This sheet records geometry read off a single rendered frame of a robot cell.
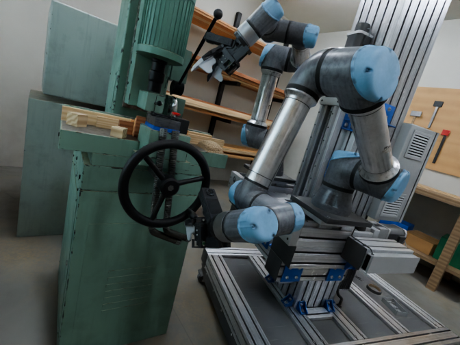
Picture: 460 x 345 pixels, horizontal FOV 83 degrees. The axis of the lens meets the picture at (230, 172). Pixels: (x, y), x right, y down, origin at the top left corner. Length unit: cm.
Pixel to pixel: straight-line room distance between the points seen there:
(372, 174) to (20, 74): 311
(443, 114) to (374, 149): 300
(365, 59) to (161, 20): 68
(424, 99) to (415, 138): 247
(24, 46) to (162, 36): 239
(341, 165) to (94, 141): 84
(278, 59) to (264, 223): 103
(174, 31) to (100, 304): 106
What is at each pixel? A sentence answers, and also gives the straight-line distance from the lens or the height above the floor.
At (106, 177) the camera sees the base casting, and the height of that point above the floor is 76.
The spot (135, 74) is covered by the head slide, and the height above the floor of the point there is 112.
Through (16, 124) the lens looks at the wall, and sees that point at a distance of 338.
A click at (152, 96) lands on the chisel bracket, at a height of 106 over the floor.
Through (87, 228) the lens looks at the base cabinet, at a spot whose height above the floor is 57.
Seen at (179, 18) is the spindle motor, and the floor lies 134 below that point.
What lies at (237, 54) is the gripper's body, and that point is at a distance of 98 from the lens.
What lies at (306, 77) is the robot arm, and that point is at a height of 120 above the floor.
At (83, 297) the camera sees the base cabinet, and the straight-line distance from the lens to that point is 120.
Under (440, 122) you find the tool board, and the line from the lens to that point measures 379.
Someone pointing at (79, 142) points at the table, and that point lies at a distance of 93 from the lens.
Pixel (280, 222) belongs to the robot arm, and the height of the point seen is 87.
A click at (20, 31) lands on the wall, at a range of 333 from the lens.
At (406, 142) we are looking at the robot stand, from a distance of 142.
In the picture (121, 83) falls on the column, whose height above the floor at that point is 107.
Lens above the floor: 107
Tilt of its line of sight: 12 degrees down
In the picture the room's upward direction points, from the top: 15 degrees clockwise
